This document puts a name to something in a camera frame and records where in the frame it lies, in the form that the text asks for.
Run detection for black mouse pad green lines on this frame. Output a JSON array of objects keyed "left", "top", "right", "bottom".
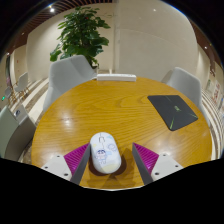
[{"left": 147, "top": 94, "right": 199, "bottom": 132}]

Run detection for green potted plant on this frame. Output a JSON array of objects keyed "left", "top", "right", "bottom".
[{"left": 49, "top": 5, "right": 112, "bottom": 69}]

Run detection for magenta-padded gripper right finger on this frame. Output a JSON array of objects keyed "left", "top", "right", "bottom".
[{"left": 132, "top": 142, "right": 184, "bottom": 186}]

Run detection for white cartoon-print computer mouse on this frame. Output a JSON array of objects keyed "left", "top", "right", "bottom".
[{"left": 89, "top": 131, "right": 123, "bottom": 175}]

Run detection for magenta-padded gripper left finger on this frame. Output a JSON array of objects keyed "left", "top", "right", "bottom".
[{"left": 40, "top": 143, "right": 92, "bottom": 186}]

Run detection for small grey chair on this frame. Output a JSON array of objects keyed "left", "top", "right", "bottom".
[{"left": 13, "top": 71, "right": 30, "bottom": 96}]

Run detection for white power strip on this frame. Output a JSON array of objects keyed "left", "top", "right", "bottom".
[{"left": 96, "top": 73, "right": 138, "bottom": 83}]

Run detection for grey shell chair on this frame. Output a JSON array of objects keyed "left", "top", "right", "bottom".
[
  {"left": 161, "top": 66, "right": 211, "bottom": 128},
  {"left": 42, "top": 54, "right": 98, "bottom": 114}
]

